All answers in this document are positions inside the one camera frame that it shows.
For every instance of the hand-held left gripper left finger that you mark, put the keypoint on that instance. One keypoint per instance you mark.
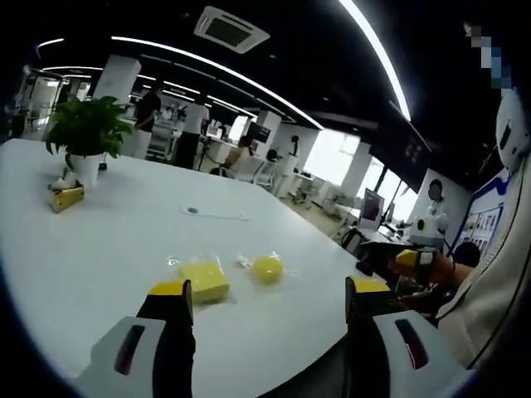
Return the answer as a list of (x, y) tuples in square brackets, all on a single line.
[(174, 356)]

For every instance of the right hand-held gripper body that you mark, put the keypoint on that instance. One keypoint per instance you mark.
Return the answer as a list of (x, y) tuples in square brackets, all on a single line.
[(427, 232)]

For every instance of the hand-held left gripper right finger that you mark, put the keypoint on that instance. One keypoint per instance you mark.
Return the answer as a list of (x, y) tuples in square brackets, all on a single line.
[(365, 352)]

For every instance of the yellow square silicone block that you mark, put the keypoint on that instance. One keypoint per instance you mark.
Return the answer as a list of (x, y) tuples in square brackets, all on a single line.
[(205, 278)]

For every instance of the yellow round silicone block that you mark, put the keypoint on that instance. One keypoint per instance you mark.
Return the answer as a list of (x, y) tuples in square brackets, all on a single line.
[(267, 269)]

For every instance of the small black box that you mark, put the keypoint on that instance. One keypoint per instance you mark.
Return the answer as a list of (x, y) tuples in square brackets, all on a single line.
[(365, 267)]

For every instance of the computer monitor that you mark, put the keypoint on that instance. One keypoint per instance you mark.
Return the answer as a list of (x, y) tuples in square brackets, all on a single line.
[(371, 209)]

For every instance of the person's beige clothing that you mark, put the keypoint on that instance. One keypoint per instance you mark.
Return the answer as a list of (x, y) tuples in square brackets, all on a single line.
[(489, 282)]

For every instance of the white worn device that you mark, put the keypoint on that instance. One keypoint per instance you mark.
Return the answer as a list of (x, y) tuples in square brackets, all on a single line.
[(512, 132)]

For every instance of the white office chair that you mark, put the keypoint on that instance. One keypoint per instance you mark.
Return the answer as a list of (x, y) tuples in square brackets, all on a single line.
[(265, 172)]

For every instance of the long ceiling light strip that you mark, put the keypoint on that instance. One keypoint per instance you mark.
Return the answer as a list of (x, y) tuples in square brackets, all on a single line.
[(379, 58), (215, 71)]

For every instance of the yellow tissue box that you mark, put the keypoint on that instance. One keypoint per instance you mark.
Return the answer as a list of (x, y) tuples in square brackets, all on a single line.
[(65, 198)]

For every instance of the white plant pot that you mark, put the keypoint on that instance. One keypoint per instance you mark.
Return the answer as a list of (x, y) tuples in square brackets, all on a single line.
[(86, 168)]

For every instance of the green potted plant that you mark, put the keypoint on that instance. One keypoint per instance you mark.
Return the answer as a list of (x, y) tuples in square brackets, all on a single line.
[(89, 124)]

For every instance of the ceiling air conditioner vent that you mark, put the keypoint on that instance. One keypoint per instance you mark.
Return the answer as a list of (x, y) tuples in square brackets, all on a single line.
[(231, 29)]

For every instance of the blue wall poster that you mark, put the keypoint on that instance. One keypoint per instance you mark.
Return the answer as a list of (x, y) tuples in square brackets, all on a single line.
[(483, 221)]

